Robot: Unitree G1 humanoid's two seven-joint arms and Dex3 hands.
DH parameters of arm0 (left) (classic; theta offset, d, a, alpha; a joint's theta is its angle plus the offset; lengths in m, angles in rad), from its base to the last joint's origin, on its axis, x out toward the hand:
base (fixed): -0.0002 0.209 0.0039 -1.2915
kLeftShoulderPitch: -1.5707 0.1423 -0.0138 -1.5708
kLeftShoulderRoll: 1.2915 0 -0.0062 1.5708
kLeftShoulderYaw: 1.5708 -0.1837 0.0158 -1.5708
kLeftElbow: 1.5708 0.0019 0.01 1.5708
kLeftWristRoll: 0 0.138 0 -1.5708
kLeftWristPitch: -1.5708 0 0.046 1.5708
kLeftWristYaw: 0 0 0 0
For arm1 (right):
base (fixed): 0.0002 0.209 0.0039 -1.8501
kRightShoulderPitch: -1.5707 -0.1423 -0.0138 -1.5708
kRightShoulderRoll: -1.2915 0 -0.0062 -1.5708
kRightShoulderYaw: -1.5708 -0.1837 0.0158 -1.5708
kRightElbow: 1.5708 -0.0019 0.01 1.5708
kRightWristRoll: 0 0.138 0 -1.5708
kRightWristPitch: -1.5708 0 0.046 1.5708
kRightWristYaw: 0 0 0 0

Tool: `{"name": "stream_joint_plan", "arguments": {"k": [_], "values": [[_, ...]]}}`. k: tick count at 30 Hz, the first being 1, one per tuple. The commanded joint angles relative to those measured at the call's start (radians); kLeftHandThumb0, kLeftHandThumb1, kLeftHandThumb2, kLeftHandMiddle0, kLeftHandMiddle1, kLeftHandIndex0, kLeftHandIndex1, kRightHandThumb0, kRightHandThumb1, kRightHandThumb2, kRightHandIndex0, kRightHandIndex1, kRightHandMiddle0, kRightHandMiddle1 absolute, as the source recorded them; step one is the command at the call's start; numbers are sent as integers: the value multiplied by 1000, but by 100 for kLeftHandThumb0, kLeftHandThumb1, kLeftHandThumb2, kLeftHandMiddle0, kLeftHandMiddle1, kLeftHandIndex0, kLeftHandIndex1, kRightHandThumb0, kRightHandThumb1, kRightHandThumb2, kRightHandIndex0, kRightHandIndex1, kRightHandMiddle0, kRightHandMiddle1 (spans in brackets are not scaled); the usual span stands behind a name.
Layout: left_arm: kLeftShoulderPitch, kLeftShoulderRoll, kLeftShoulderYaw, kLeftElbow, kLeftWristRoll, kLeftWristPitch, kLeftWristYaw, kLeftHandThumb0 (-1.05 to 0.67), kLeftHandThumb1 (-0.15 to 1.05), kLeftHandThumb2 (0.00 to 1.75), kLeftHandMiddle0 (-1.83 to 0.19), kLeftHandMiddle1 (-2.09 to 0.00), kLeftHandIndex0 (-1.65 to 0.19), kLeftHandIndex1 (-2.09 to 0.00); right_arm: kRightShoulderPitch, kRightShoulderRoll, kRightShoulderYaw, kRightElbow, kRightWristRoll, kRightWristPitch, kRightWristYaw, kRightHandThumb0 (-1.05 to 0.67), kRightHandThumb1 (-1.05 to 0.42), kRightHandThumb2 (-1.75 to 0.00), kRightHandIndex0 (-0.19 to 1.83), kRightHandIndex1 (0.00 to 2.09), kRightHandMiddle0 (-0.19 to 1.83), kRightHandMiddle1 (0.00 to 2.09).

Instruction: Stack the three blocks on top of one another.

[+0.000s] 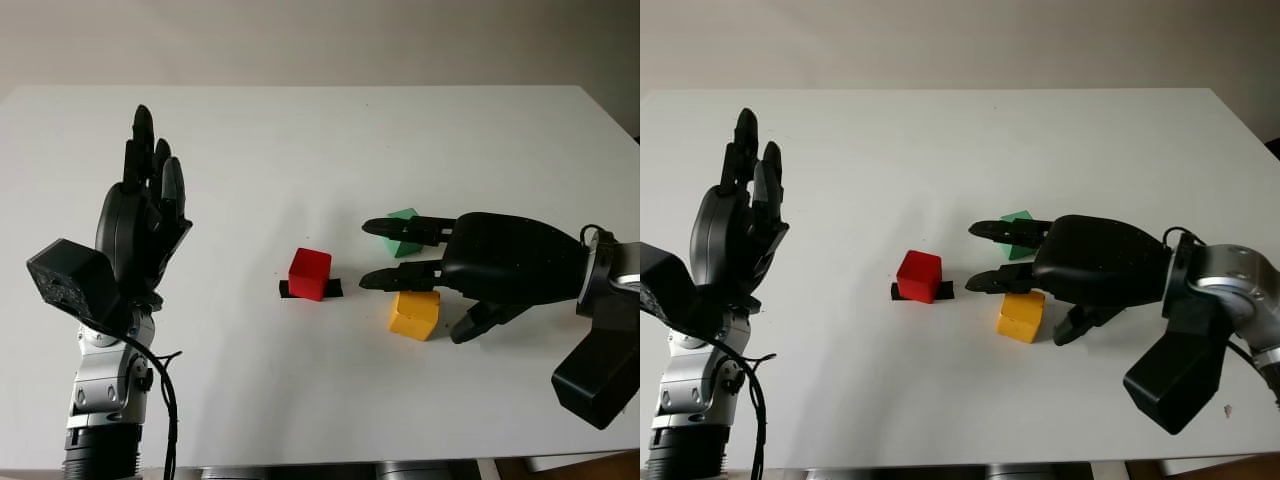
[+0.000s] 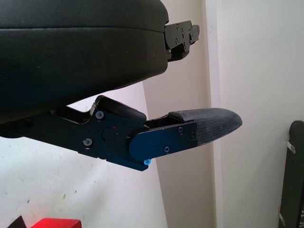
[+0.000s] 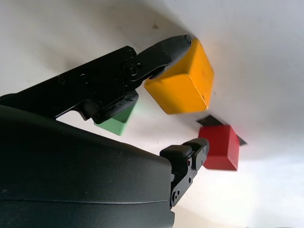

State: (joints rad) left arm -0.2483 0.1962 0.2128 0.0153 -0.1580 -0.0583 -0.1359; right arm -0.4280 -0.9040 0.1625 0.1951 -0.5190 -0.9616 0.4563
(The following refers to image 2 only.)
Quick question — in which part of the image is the red block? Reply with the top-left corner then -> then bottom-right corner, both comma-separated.
29,211 -> 82,228

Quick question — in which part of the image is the dark panel with metal clips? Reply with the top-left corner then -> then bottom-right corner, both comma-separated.
277,120 -> 304,228

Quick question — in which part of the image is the black tape strip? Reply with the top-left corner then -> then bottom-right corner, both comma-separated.
7,209 -> 27,228

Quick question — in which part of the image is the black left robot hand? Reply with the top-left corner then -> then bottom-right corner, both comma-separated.
0,0 -> 243,171

